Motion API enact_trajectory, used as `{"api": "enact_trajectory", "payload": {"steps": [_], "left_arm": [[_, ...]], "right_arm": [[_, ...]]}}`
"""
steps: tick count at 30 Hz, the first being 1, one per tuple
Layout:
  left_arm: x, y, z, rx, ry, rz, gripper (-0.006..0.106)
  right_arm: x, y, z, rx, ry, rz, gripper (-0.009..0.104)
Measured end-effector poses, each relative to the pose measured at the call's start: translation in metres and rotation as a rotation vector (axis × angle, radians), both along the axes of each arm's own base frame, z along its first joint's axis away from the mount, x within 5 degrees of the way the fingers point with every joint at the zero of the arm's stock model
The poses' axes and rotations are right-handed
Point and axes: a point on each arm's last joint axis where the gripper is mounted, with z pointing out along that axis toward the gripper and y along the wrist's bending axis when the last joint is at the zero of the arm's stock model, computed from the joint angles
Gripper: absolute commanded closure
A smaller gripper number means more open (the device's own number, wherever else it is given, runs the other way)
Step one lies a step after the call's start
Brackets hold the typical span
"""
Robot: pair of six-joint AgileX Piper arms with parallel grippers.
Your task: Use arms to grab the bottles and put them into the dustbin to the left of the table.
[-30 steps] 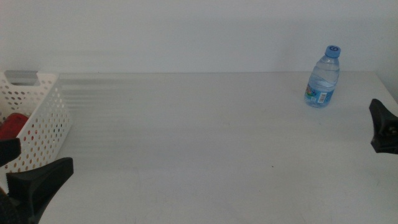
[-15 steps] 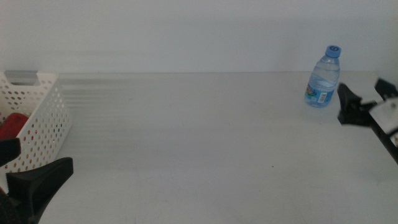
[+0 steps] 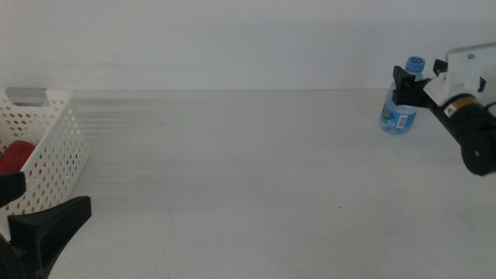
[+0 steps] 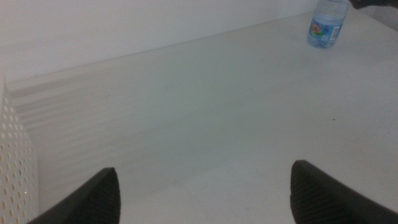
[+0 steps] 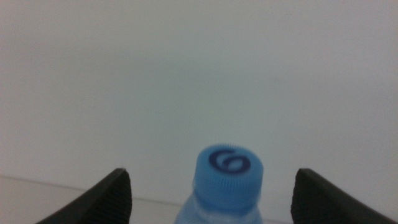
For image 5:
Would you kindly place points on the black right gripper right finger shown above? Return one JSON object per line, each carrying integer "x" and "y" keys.
{"x": 320, "y": 202}

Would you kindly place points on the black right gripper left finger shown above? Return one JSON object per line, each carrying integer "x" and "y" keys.
{"x": 105, "y": 202}

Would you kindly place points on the clear water bottle blue cap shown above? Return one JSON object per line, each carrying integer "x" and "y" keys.
{"x": 228, "y": 186}

